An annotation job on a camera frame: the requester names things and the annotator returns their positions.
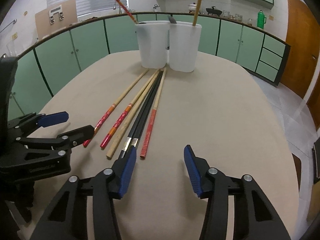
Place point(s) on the wooden door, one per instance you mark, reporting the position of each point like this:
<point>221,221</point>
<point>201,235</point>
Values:
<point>303,37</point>
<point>313,103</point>

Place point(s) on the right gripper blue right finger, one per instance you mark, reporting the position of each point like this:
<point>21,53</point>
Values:
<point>254,215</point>

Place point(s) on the clear glass pitcher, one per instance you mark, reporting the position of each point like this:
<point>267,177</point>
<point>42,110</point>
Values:
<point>11,49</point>

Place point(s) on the white cooking pot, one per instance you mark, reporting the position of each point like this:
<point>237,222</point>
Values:
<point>192,8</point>

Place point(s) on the plain bamboo chopstick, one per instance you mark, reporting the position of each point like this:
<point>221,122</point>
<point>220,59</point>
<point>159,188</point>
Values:
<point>124,124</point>
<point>196,13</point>

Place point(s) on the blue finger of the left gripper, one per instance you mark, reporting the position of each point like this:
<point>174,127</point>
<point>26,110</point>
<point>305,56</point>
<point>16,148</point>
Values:
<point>45,147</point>
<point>35,121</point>

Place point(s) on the green lower kitchen cabinets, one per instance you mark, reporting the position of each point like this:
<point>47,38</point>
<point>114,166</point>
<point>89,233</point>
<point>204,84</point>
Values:
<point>45,68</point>

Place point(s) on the chrome kitchen faucet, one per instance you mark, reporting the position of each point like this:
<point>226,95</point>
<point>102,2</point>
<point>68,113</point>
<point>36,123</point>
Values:
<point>118,6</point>

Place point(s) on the black appliance at right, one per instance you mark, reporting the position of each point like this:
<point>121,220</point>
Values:
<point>316,161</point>

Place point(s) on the green thermos flask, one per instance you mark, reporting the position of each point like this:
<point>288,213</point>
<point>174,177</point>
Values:
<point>261,19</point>

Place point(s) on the brown board with device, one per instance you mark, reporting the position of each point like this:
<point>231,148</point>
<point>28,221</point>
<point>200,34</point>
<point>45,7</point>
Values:
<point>55,17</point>

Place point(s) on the white twin-compartment utensil holder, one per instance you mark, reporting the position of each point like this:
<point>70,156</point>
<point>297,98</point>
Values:
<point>161,43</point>

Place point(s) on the glass jars on counter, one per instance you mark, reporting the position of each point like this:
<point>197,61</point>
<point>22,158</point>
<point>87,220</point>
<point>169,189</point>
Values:
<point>236,17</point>

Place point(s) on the brown chair seat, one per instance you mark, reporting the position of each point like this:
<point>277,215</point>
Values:
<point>298,167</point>

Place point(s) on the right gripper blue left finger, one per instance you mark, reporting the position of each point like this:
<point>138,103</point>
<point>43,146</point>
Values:
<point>66,215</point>

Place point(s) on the black wok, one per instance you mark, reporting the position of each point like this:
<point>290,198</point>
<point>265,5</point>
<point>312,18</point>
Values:
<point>213,11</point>

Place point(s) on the silver metal spoon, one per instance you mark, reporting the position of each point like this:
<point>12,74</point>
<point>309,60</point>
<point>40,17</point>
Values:
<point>171,19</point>

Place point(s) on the red-handled bamboo chopstick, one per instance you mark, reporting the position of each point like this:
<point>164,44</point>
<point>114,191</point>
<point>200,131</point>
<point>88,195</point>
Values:
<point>144,150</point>

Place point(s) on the wall towel rail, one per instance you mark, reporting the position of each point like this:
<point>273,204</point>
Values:
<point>13,22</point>

